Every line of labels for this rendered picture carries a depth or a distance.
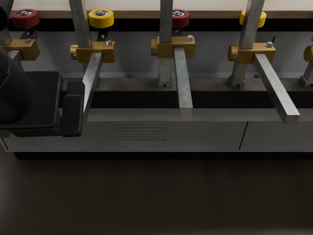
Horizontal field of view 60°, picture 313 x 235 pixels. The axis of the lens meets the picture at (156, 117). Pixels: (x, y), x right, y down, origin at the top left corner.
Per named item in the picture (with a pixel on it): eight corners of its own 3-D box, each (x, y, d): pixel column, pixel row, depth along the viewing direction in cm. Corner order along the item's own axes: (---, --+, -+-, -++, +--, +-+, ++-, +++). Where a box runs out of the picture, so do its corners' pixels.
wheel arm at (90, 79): (87, 125, 65) (84, 111, 62) (73, 125, 65) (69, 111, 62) (110, 40, 97) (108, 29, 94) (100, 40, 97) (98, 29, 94)
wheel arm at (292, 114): (295, 126, 65) (302, 113, 62) (281, 126, 65) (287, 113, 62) (249, 41, 97) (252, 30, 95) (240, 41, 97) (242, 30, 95)
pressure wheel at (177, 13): (160, 41, 98) (161, 9, 90) (180, 37, 100) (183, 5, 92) (169, 51, 92) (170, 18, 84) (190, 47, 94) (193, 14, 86)
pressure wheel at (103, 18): (90, 42, 97) (84, 10, 89) (110, 37, 100) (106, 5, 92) (98, 51, 92) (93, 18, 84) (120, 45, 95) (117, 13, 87)
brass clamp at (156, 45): (193, 59, 85) (195, 44, 81) (151, 59, 85) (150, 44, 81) (192, 49, 89) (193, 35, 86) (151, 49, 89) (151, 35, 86)
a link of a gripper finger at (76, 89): (46, 108, 39) (15, 73, 30) (97, 107, 39) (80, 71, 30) (40, 155, 36) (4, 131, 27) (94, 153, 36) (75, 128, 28)
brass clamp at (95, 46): (114, 64, 86) (112, 49, 82) (71, 64, 86) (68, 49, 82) (116, 54, 90) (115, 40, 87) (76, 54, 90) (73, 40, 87)
